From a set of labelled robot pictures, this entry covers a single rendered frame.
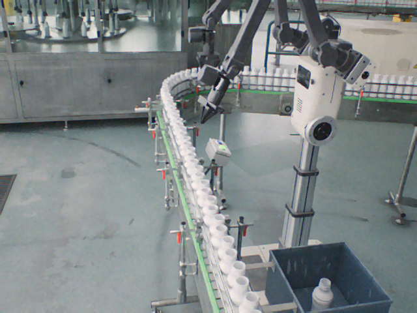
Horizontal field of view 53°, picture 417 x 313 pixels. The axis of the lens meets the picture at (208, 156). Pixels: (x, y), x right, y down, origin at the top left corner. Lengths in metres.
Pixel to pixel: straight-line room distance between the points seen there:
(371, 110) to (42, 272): 2.60
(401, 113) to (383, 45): 2.31
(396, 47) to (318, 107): 3.78
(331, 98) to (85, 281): 1.90
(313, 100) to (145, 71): 3.10
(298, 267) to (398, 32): 4.32
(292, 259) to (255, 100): 1.79
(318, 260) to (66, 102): 3.77
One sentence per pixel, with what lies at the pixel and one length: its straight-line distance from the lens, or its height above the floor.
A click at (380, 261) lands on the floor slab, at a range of 3.30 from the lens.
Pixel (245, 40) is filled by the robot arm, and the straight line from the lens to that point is 1.63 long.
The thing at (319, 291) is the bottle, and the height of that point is 0.86.
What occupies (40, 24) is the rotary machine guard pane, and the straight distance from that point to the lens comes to 4.80.
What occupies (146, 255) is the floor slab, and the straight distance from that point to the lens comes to 3.05.
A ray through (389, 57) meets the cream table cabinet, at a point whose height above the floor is 0.83.
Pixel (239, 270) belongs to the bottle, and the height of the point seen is 1.16.
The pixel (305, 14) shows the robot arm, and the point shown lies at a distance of 1.70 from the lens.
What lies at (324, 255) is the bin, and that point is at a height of 0.90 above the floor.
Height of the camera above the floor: 1.94
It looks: 26 degrees down
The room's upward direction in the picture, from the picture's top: 2 degrees clockwise
